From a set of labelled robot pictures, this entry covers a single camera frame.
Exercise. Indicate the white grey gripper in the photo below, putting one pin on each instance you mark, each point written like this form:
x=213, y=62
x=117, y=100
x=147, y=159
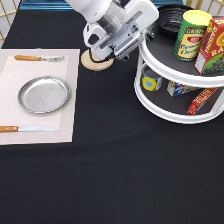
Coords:
x=120, y=30

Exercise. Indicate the black plastic bowl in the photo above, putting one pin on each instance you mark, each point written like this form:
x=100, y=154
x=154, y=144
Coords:
x=170, y=18

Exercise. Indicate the white two-tier lazy Susan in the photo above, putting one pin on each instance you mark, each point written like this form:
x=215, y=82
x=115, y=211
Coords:
x=157, y=57

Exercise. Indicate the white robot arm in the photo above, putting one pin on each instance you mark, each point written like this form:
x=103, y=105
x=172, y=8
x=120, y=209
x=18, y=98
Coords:
x=92, y=10

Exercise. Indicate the round silver metal plate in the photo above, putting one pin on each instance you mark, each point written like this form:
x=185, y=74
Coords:
x=44, y=94

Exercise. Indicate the blue yellow can lower shelf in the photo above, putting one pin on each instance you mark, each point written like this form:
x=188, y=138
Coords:
x=151, y=81

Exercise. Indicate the green yellow parmesan can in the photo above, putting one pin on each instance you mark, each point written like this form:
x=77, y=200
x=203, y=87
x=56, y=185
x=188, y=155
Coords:
x=191, y=33

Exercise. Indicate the blue yellow box lower shelf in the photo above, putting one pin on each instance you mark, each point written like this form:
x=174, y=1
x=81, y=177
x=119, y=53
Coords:
x=176, y=89

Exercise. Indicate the round wooden coaster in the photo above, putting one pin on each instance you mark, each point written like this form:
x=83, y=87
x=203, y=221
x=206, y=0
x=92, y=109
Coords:
x=94, y=66

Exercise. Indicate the red raisins box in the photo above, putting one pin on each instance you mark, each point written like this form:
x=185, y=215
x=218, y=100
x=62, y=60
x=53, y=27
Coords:
x=210, y=58

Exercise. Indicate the red cracker box lower shelf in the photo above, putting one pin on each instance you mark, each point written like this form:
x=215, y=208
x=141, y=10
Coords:
x=200, y=100

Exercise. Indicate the beige woven placemat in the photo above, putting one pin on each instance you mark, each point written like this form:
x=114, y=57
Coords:
x=15, y=73

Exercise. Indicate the wooden handled fork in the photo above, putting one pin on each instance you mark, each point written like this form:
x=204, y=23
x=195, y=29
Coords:
x=37, y=58

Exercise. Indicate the wooden handled knife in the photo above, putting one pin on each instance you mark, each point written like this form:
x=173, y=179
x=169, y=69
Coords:
x=4, y=129

